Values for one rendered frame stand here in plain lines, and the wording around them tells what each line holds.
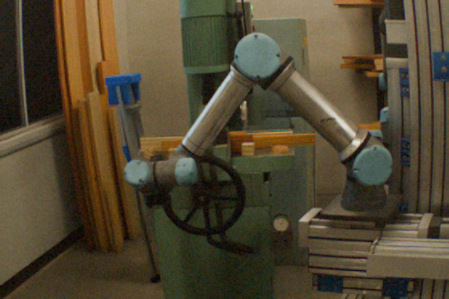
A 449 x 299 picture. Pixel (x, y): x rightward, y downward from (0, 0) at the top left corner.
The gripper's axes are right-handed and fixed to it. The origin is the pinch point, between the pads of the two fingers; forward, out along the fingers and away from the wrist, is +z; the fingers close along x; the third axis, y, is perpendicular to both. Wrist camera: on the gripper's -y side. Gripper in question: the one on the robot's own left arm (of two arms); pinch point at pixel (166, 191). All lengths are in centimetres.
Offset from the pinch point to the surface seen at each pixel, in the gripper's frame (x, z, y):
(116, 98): -45, 84, -71
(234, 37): 24, 30, -68
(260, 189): 28.5, 25.5, -2.9
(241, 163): 23.2, 20.4, -12.2
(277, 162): 36.0, 21.2, -11.1
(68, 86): -91, 119, -100
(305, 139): 47, 33, -22
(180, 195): -0.8, 24.7, -3.5
